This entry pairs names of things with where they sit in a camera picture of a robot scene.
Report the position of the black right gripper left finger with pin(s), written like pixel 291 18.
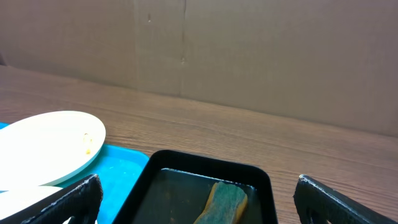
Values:
pixel 79 203

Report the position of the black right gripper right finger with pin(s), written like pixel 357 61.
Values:
pixel 318 203

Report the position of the white plate with sauce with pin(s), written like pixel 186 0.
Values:
pixel 49 148

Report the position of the green yellow sponge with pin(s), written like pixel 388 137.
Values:
pixel 225 205

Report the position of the blue plastic tray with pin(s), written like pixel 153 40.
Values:
pixel 118 169

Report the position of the black water tray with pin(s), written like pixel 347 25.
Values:
pixel 174 188

